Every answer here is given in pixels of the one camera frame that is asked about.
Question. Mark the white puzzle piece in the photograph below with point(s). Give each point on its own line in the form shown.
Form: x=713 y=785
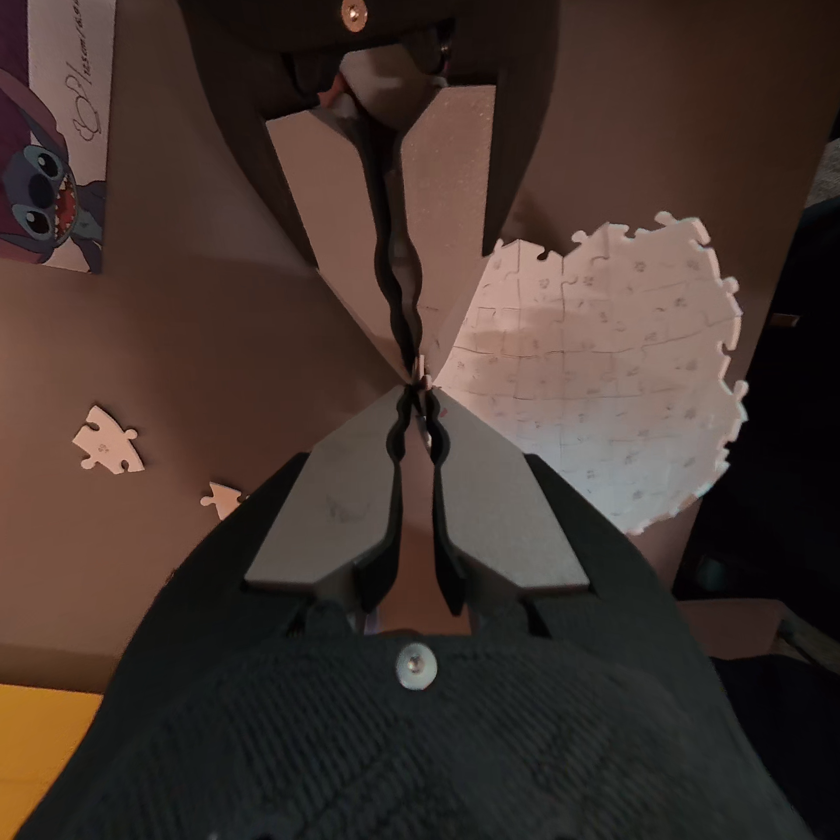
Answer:
x=226 y=502
x=422 y=375
x=108 y=441

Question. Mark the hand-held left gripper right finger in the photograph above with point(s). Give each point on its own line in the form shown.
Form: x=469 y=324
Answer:
x=505 y=518

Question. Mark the cartoon puzzle box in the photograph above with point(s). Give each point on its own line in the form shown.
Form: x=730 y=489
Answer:
x=65 y=164

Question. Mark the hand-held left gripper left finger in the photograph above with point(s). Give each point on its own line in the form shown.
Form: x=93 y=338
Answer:
x=328 y=518

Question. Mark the partly built puzzle ball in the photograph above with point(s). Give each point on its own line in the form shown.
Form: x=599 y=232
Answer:
x=590 y=394

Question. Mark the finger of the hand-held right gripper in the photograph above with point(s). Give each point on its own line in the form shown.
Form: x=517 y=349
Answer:
x=328 y=197
x=453 y=184

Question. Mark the yellow plastic tray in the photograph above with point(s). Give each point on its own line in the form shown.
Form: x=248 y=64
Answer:
x=33 y=754

